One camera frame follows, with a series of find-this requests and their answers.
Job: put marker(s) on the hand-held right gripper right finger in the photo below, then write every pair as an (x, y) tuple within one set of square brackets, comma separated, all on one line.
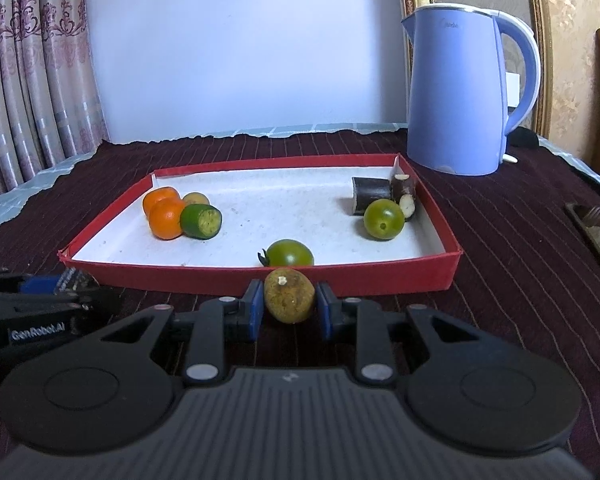
[(326, 310)]

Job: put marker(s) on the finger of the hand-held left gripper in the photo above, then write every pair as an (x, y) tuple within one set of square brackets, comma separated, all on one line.
[(105, 302), (37, 285)]

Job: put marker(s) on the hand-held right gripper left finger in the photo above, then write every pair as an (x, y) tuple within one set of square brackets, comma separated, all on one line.
[(254, 310)]

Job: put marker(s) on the brown round fruit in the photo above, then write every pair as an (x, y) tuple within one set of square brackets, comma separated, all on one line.
[(289, 302)]

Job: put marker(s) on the small dark sugarcane piece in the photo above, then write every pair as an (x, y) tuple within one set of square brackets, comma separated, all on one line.
[(75, 280)]

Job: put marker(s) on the green tomato with stem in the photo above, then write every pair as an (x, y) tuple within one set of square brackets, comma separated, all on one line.
[(290, 254)]

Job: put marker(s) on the large orange tangerine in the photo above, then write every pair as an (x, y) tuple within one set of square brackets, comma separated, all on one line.
[(165, 220)]

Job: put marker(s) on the bright green cut citrus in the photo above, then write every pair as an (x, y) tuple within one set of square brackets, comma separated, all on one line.
[(192, 220)]

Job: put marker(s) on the red cardboard tray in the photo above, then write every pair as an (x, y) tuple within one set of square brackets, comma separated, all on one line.
[(280, 200)]

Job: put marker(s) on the small orange tangerine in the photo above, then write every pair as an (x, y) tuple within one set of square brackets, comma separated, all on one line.
[(157, 197)]

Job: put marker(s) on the small yellow fruit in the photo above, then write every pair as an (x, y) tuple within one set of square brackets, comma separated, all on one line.
[(196, 199)]

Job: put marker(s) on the thick dark sugarcane segment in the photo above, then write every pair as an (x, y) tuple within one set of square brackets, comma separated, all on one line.
[(370, 192)]

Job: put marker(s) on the knobby dark sugarcane piece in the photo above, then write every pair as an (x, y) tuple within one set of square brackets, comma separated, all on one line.
[(402, 187)]

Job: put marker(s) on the dark maroon striped cloth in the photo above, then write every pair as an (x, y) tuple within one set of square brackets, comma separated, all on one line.
[(505, 260)]

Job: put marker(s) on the pink patterned curtain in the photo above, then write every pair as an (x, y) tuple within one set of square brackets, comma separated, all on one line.
[(30, 85)]

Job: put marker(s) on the blue electric kettle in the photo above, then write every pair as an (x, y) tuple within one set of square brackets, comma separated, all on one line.
[(455, 100)]

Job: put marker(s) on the black kettle base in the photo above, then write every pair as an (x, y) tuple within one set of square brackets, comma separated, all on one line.
[(522, 137)]

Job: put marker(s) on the white wall socket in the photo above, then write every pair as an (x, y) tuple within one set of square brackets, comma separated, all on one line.
[(512, 90)]

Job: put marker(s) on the gold framed wall panel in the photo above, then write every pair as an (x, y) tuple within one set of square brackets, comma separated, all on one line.
[(540, 60)]

